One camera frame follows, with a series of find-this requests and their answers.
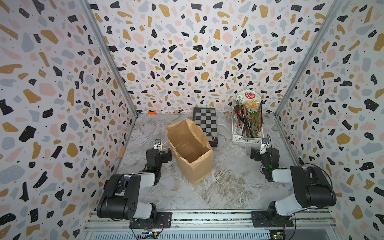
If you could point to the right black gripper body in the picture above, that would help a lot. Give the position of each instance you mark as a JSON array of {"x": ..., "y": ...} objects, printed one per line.
[{"x": 258, "y": 153}]

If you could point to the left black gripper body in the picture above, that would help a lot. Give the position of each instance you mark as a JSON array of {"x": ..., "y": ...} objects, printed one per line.
[{"x": 165, "y": 154}]

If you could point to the brown paper bag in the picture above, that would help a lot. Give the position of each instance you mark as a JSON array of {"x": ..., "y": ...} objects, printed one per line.
[{"x": 192, "y": 150}]

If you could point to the large white yellow snack packet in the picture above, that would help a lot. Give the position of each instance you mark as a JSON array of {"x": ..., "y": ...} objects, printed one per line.
[{"x": 248, "y": 110}]

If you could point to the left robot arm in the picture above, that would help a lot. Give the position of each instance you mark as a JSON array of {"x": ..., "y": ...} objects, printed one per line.
[{"x": 120, "y": 200}]

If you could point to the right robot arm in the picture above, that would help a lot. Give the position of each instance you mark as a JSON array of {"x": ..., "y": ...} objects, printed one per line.
[{"x": 312, "y": 186}]

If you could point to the white perforated plastic basket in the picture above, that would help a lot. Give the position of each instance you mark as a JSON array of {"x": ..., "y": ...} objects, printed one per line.
[{"x": 243, "y": 139}]

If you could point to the black white chessboard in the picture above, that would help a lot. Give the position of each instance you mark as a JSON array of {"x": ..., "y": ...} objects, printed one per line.
[{"x": 206, "y": 119}]

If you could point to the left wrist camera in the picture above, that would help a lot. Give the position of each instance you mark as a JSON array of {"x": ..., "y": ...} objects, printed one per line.
[{"x": 158, "y": 144}]

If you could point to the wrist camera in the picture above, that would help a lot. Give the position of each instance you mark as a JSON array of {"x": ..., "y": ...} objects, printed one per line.
[
  {"x": 264, "y": 145},
  {"x": 158, "y": 144}
]

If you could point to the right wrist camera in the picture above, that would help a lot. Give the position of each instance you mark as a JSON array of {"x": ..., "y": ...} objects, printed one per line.
[{"x": 264, "y": 145}]

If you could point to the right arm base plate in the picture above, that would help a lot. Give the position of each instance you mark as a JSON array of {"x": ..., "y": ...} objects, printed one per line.
[{"x": 265, "y": 219}]

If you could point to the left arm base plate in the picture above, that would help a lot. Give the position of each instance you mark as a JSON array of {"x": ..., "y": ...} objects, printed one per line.
[{"x": 159, "y": 220}]

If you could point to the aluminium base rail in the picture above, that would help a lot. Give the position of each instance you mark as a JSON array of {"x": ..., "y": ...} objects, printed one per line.
[{"x": 217, "y": 225}]

